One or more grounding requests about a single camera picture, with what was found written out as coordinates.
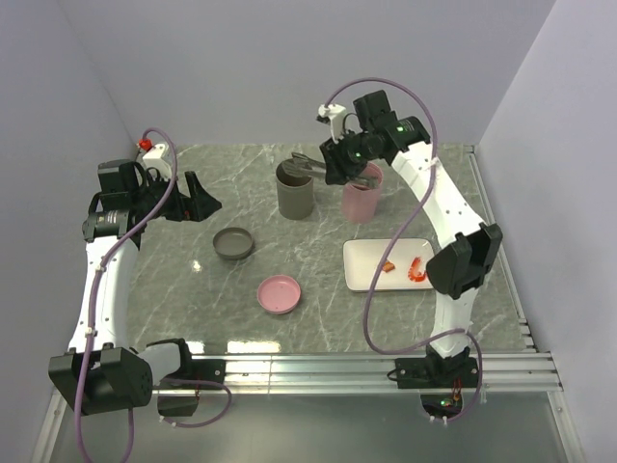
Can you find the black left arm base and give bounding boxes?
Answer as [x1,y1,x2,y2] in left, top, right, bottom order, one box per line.
[155,358,231,428]

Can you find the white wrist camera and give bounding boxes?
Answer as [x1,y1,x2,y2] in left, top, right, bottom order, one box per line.
[317,103,348,144]
[137,138,173,183]

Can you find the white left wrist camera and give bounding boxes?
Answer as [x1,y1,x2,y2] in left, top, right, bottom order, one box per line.
[137,138,173,183]

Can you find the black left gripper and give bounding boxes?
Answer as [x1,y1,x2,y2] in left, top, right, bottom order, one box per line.
[132,169,221,222]

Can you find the red shrimp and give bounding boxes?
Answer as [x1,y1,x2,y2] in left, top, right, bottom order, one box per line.
[408,257,427,283]

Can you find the pink round lid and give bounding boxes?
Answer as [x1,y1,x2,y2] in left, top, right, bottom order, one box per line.
[256,275,302,315]

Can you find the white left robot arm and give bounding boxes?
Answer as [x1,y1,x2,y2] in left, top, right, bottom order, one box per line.
[48,159,222,416]

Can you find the pink cylindrical container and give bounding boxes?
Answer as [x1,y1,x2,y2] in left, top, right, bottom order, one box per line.
[341,162,383,224]

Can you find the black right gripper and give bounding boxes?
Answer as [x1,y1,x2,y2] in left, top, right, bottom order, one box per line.
[319,126,376,186]

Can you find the aluminium front rail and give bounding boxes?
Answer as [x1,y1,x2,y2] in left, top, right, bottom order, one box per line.
[61,351,564,397]

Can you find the metal food tongs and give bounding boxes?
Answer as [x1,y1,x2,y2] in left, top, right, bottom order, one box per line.
[282,152,380,189]

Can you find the aluminium right side rail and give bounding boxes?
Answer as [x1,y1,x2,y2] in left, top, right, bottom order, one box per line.
[465,145,538,353]

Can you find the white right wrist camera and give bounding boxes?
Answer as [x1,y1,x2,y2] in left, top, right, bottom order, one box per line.
[317,103,348,144]

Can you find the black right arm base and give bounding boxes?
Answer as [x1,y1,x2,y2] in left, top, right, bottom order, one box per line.
[387,356,480,390]

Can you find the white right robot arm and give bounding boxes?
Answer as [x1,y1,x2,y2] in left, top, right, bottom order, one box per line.
[317,90,503,386]

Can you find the grey cylindrical container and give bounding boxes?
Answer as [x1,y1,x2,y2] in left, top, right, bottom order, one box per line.
[276,161,314,220]

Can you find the white rectangular plate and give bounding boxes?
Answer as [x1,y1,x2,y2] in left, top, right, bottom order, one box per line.
[342,238,434,292]

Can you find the grey round lid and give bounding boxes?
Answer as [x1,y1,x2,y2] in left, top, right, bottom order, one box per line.
[213,227,255,260]

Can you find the aluminium rail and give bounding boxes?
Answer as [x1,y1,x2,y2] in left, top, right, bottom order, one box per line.
[465,145,538,353]
[61,351,564,397]

